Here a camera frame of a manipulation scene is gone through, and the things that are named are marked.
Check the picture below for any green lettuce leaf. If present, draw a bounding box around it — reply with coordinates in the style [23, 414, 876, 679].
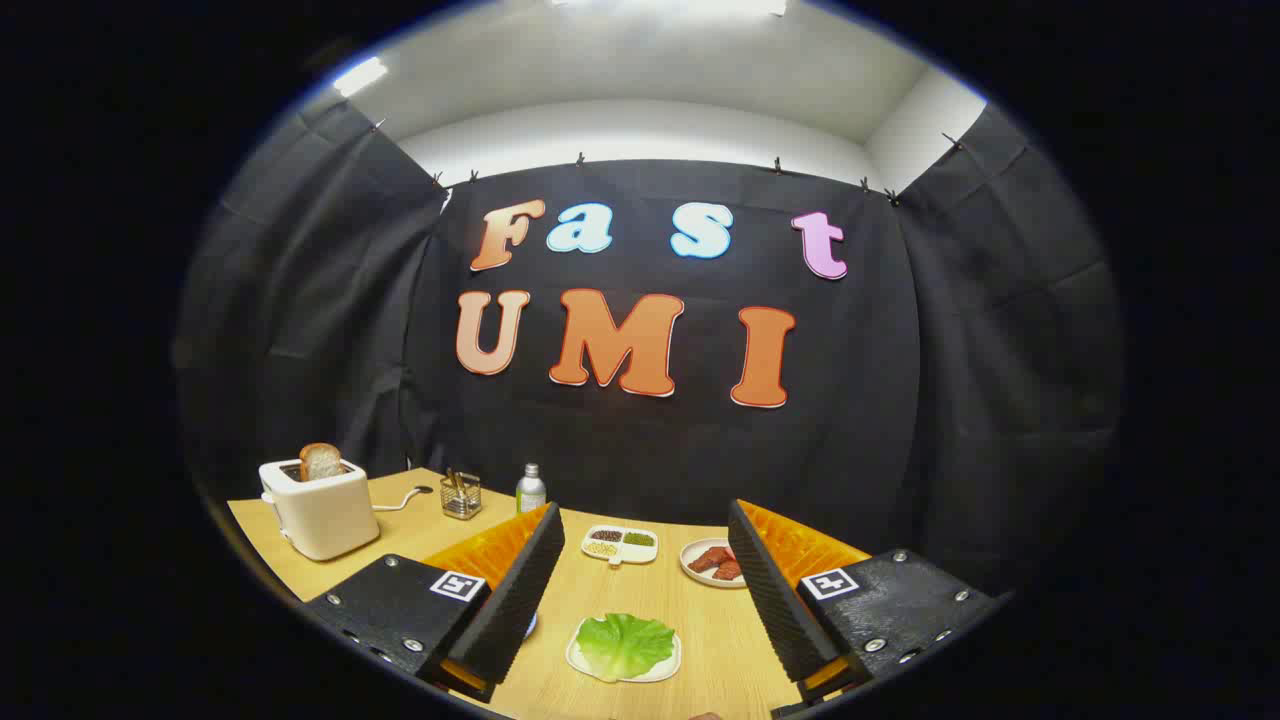
[575, 613, 676, 682]

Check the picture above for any white toaster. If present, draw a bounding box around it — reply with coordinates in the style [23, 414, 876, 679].
[258, 455, 382, 562]

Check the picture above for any white square plate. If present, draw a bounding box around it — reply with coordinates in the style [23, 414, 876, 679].
[566, 620, 683, 685]

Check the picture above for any white oval meat plate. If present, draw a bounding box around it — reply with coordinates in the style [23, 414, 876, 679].
[680, 538, 749, 589]

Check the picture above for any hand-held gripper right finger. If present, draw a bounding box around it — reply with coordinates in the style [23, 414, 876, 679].
[727, 498, 1006, 706]

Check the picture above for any metal wire utensil holder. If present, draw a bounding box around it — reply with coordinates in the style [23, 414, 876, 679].
[440, 470, 483, 521]

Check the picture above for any black backdrop cloth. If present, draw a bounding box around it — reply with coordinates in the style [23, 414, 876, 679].
[172, 100, 1126, 601]

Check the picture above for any ceiling light panel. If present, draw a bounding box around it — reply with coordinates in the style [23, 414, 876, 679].
[333, 57, 389, 98]

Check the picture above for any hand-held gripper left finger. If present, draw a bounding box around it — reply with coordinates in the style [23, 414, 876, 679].
[303, 502, 566, 704]

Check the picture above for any white divided dish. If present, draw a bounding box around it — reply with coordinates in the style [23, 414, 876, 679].
[582, 525, 660, 568]

